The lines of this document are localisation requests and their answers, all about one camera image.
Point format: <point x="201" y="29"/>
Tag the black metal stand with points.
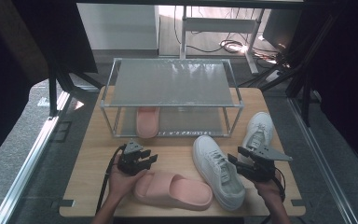
<point x="306" y="93"/>
<point x="53" y="90"/>

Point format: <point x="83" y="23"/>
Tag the white cabinet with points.
<point x="118" y="26"/>

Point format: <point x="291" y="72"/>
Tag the aluminium rail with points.
<point x="323" y="168"/>
<point x="28" y="161"/>

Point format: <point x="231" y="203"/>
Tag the dark monitor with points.
<point x="281" y="29"/>

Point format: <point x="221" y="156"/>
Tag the pink slipper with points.
<point x="148" y="123"/>
<point x="183" y="193"/>

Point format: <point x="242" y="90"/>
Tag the white sneaker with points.
<point x="217" y="174"/>
<point x="261" y="124"/>

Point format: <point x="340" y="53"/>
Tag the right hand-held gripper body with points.
<point x="259" y="168"/>

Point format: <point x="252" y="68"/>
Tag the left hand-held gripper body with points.
<point x="130" y="163"/>

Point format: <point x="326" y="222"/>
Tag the white desk frame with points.
<point x="217" y="25"/>

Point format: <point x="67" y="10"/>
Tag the grey metal shoe rack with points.
<point x="171" y="84"/>

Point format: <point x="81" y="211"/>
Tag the person's right hand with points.
<point x="268" y="189"/>

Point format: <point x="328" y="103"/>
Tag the person's left hand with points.
<point x="122" y="185"/>

